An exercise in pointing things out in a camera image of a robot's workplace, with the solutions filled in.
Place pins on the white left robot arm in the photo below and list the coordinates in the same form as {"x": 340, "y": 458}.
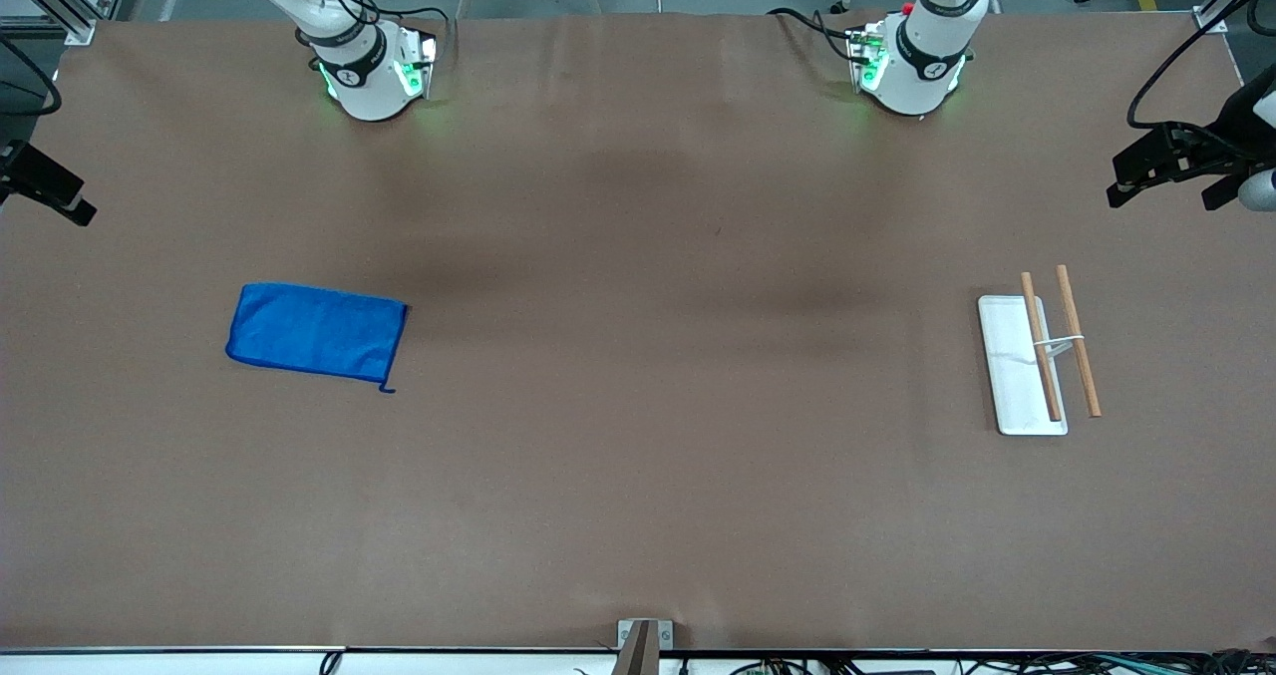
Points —
{"x": 922, "y": 57}

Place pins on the blue microfibre towel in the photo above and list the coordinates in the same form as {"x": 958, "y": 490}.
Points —
{"x": 314, "y": 331}

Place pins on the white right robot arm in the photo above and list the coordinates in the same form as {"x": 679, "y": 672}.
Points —
{"x": 369, "y": 87}

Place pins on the brown paper table cover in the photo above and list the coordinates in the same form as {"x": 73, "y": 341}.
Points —
{"x": 638, "y": 456}

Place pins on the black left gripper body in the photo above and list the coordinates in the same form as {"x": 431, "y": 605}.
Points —
{"x": 1218, "y": 152}

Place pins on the white towel rack wooden bars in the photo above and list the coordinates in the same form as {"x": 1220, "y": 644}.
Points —
{"x": 1017, "y": 376}

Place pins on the camera mount post with bracket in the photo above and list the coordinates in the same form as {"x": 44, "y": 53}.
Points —
{"x": 643, "y": 645}

